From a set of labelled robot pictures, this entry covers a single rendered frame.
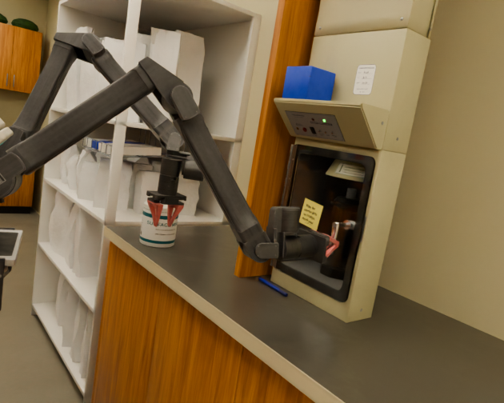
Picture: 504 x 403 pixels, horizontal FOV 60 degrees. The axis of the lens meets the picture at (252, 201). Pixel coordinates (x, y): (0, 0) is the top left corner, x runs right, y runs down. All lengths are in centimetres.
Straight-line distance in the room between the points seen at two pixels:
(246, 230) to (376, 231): 40
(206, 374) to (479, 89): 118
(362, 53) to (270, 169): 44
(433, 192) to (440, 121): 23
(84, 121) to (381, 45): 75
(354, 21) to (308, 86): 22
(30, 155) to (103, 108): 16
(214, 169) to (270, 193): 48
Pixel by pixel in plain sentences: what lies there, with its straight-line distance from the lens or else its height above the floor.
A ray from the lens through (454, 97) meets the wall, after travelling 159.
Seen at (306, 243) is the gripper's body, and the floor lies 116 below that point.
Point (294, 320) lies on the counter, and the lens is 119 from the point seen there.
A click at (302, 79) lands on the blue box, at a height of 156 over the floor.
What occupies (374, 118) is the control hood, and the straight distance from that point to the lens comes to 112.
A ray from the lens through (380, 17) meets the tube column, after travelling 127.
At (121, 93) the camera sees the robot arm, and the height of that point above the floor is 143.
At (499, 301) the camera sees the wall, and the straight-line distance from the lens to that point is 151.
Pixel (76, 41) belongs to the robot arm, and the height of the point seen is 158.
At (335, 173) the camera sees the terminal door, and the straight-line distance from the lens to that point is 124.
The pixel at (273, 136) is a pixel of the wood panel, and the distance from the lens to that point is 138.
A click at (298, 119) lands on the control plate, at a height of 146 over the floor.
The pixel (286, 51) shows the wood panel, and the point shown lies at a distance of 140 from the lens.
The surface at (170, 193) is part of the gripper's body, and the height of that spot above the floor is 119.
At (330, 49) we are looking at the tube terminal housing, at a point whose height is 167.
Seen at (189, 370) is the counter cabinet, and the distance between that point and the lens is 139.
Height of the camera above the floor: 140
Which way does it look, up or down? 9 degrees down
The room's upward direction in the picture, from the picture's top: 9 degrees clockwise
